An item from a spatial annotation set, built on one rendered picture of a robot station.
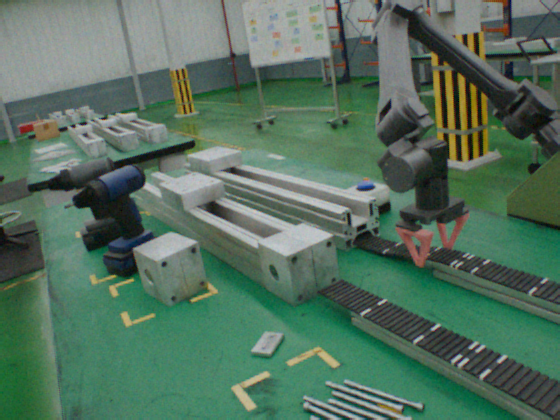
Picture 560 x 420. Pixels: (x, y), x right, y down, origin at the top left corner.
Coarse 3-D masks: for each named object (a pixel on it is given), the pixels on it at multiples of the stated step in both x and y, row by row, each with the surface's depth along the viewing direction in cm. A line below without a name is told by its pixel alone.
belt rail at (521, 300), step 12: (444, 276) 76; (456, 276) 75; (468, 276) 71; (468, 288) 72; (480, 288) 70; (492, 288) 68; (504, 288) 66; (504, 300) 67; (516, 300) 65; (528, 300) 63; (540, 300) 61; (528, 312) 64; (540, 312) 62; (552, 312) 61
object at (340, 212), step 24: (192, 168) 149; (240, 168) 137; (240, 192) 125; (264, 192) 114; (288, 192) 108; (312, 192) 109; (336, 192) 102; (288, 216) 108; (312, 216) 99; (336, 216) 92; (360, 216) 97; (336, 240) 94
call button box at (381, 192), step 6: (378, 186) 109; (384, 186) 108; (360, 192) 107; (366, 192) 107; (372, 192) 106; (378, 192) 106; (384, 192) 108; (378, 198) 107; (384, 198) 108; (378, 204) 107; (384, 204) 109; (390, 204) 110; (378, 210) 108; (384, 210) 109
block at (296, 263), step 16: (304, 224) 85; (272, 240) 80; (288, 240) 79; (304, 240) 78; (320, 240) 77; (272, 256) 78; (288, 256) 74; (304, 256) 76; (320, 256) 78; (272, 272) 80; (288, 272) 75; (304, 272) 76; (320, 272) 78; (336, 272) 80; (272, 288) 82; (288, 288) 76; (304, 288) 77; (320, 288) 79
